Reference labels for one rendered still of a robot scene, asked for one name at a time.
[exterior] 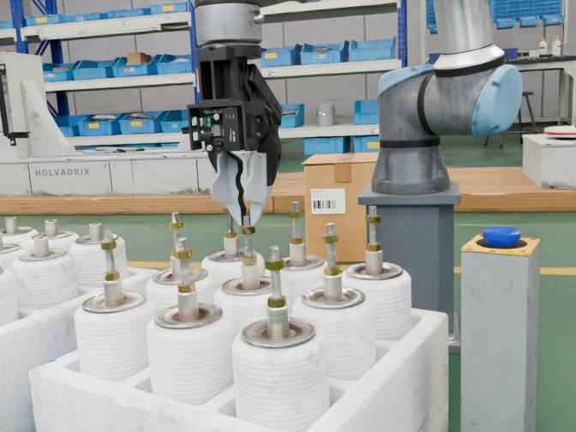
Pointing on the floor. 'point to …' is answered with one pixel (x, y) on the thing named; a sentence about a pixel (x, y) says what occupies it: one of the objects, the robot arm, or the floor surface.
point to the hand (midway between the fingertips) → (249, 213)
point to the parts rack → (311, 11)
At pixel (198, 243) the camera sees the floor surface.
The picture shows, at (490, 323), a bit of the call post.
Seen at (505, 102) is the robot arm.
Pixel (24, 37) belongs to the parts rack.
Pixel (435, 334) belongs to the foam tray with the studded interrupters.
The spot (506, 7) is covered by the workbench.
